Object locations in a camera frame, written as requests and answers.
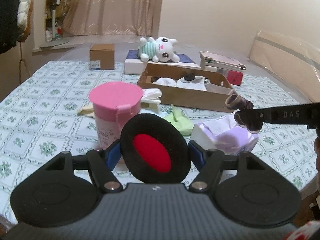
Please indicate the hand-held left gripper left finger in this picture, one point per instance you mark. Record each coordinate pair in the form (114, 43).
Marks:
(112, 155)

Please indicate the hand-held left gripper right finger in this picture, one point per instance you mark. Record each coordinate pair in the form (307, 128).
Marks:
(196, 155)

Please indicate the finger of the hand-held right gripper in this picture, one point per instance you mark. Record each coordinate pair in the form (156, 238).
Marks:
(287, 115)

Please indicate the light green cloth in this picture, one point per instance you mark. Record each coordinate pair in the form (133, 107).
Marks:
(180, 125)

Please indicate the black round pad red centre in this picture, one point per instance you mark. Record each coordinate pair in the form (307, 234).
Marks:
(155, 122)

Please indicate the cardboard tray box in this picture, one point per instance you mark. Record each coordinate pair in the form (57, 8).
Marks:
(190, 97)

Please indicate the cream towel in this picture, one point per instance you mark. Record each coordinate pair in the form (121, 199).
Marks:
(152, 96)

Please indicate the purple tissue pack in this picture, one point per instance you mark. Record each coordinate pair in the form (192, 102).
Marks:
(225, 140)

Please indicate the pink lidded cup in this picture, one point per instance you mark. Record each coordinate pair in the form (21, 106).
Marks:
(112, 97)

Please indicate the plastic wrapped wooden headboard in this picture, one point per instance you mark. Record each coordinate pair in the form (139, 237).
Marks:
(287, 55)

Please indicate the thick red spine book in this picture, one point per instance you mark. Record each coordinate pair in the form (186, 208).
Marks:
(236, 77)

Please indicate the green floral tablecloth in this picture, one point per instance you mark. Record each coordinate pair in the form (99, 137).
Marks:
(50, 120)

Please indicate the thin white spine book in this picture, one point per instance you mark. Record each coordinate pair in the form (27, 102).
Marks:
(225, 68)

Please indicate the blue and white flat box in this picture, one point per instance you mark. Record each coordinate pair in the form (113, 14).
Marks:
(132, 66)

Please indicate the small brown cardboard box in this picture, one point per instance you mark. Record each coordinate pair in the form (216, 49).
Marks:
(102, 55)

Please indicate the plastic covered mattress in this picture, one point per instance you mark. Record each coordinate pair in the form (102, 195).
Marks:
(75, 52)

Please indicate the white plush toy striped shirt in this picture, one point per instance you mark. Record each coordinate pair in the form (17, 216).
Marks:
(162, 47)

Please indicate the red white printed cloth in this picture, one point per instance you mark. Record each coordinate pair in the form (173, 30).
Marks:
(305, 232)

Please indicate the beige curtain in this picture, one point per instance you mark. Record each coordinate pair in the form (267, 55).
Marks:
(112, 5)

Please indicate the cluttered storage shelf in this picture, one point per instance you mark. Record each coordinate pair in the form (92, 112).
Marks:
(53, 10)

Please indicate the white puffer jacket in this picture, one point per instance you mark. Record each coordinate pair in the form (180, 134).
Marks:
(24, 2)

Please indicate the black puffer jacket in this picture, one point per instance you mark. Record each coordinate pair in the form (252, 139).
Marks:
(7, 12)

